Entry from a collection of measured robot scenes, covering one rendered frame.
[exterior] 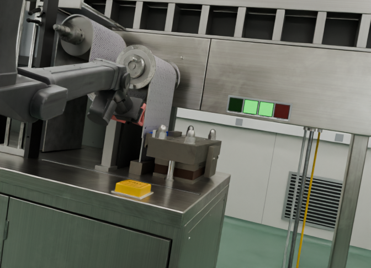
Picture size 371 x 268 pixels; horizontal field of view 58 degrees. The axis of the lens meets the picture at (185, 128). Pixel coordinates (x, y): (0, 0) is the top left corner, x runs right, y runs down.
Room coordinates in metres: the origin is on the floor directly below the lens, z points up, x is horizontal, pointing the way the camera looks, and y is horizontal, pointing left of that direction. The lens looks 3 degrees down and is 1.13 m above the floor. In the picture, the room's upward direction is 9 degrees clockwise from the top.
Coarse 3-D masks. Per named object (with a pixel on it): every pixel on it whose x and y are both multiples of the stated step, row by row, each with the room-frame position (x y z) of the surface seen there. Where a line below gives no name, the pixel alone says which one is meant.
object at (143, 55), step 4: (128, 52) 1.14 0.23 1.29; (132, 52) 1.13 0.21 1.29; (136, 52) 1.13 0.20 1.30; (140, 52) 1.13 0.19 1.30; (144, 52) 1.12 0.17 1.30; (124, 56) 1.14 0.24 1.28; (144, 56) 1.12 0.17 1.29; (148, 56) 1.12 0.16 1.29; (144, 60) 1.12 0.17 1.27; (148, 60) 1.12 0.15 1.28; (120, 64) 1.14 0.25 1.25; (148, 64) 1.12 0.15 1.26; (148, 68) 1.11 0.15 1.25; (144, 72) 1.12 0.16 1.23; (148, 72) 1.11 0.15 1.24; (140, 76) 1.12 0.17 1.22; (144, 76) 1.12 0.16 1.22; (132, 80) 1.13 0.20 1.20; (136, 80) 1.12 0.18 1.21; (140, 80) 1.12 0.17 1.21; (148, 84) 1.17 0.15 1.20
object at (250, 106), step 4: (248, 100) 1.34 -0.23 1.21; (248, 104) 1.34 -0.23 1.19; (252, 104) 1.34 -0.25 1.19; (256, 104) 1.33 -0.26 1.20; (244, 108) 1.35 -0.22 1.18; (248, 108) 1.34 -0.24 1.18; (252, 108) 1.34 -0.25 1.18; (256, 108) 1.33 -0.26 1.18; (248, 112) 1.34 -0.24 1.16; (252, 112) 1.34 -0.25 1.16
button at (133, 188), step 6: (126, 180) 0.89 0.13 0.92; (132, 180) 0.90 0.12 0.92; (120, 186) 0.84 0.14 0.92; (126, 186) 0.84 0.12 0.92; (132, 186) 0.84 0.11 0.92; (138, 186) 0.84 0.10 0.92; (144, 186) 0.85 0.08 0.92; (150, 186) 0.88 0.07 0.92; (120, 192) 0.84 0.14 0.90; (126, 192) 0.83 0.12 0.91; (132, 192) 0.83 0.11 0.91; (138, 192) 0.83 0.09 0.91; (144, 192) 0.85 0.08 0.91
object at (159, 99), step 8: (152, 88) 1.14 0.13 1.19; (160, 88) 1.20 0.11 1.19; (168, 88) 1.28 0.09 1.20; (152, 96) 1.15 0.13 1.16; (160, 96) 1.21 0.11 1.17; (168, 96) 1.29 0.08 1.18; (152, 104) 1.16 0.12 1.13; (160, 104) 1.23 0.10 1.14; (168, 104) 1.31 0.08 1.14; (152, 112) 1.17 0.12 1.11; (160, 112) 1.24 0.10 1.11; (168, 112) 1.32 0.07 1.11; (144, 120) 1.12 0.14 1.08; (152, 120) 1.18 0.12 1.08; (160, 120) 1.25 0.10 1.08; (168, 120) 1.33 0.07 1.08; (144, 128) 1.12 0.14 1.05; (152, 128) 1.19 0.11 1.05; (144, 136) 1.13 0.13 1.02
